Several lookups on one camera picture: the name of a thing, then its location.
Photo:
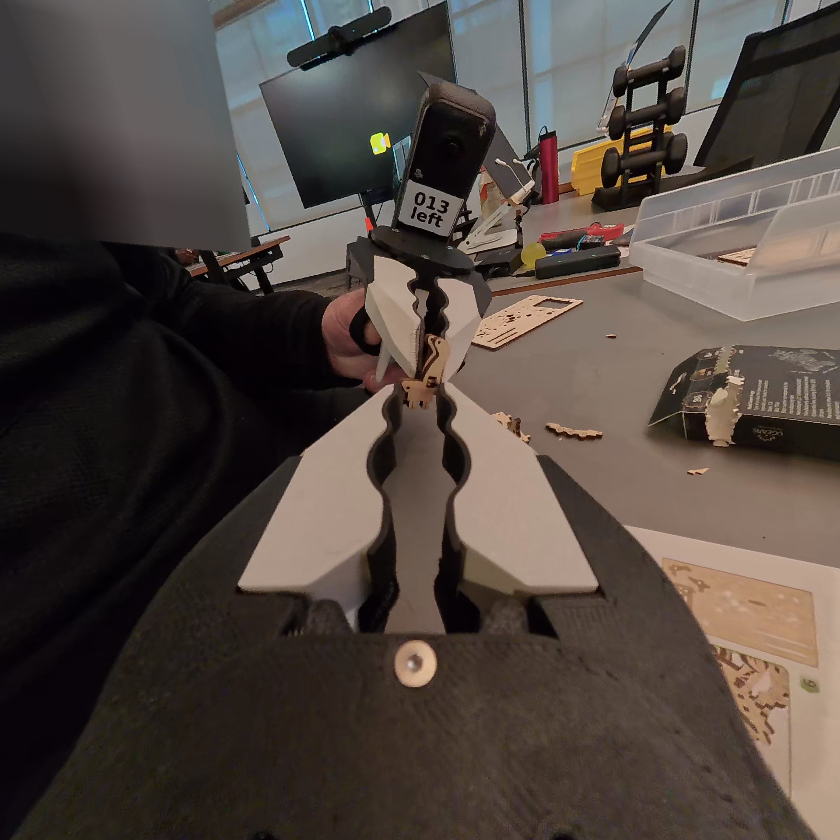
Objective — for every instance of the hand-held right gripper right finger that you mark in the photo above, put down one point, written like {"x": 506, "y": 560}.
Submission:
{"x": 518, "y": 525}

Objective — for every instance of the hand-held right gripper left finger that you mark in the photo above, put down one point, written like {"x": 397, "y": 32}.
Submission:
{"x": 315, "y": 525}

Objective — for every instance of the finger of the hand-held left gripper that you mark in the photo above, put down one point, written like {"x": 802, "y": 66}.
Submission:
{"x": 463, "y": 308}
{"x": 390, "y": 308}

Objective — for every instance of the light wooden lever part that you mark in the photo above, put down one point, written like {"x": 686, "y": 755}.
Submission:
{"x": 434, "y": 358}

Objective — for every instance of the small hooked wooden part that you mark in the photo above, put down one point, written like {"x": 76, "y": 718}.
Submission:
{"x": 413, "y": 392}

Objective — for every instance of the person's left forearm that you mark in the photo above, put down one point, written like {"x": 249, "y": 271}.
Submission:
{"x": 262, "y": 328}

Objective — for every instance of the person's left hand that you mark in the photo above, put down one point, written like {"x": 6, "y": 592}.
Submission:
{"x": 334, "y": 341}

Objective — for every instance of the clear bottle with red cap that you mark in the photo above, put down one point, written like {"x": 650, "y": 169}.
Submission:
{"x": 489, "y": 190}

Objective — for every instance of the laser-cut wooden sheet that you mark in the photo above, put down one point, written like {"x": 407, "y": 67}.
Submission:
{"x": 525, "y": 321}
{"x": 741, "y": 257}

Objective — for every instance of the white folding stand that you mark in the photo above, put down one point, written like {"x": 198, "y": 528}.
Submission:
{"x": 489, "y": 236}

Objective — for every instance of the yellow ball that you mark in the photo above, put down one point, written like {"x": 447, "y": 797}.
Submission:
{"x": 533, "y": 256}

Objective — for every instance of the red water bottle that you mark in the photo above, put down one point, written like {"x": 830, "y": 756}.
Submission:
{"x": 548, "y": 170}

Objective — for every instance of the wooden plate with round hole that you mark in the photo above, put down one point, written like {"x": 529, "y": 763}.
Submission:
{"x": 512, "y": 425}

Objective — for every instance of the wavy wooden strip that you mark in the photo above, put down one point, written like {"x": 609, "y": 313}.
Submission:
{"x": 574, "y": 431}

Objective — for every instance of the black power bank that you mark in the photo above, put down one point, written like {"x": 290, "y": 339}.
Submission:
{"x": 577, "y": 261}

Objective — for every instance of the red flat tool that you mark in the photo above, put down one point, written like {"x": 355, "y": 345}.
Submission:
{"x": 571, "y": 235}

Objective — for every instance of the yellow plastic bin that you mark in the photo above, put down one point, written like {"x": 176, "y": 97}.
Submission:
{"x": 587, "y": 167}

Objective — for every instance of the black video bar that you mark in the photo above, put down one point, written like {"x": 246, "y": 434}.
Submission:
{"x": 338, "y": 43}

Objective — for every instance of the large black dumbbell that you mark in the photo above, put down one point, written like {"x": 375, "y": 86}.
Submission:
{"x": 613, "y": 164}

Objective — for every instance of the medium black dumbbell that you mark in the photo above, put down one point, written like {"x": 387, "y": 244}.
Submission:
{"x": 620, "y": 118}

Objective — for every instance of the small black dumbbell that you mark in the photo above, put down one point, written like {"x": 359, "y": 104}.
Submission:
{"x": 623, "y": 75}

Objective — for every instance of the black dumbbell rack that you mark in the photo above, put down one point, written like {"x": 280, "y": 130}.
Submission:
{"x": 630, "y": 197}

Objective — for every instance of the person's black sweater torso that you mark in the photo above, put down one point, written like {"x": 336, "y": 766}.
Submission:
{"x": 98, "y": 492}

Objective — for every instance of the clear plastic container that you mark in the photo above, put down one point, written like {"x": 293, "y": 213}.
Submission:
{"x": 695, "y": 275}

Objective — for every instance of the white instruction booklet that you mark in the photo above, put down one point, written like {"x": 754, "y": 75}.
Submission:
{"x": 754, "y": 604}

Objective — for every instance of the black cardboard box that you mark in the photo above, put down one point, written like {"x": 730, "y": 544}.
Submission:
{"x": 774, "y": 400}

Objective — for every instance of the black mesh panel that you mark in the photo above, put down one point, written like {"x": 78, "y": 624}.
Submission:
{"x": 768, "y": 92}

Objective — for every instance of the black wall monitor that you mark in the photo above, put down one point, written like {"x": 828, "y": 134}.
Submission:
{"x": 315, "y": 118}

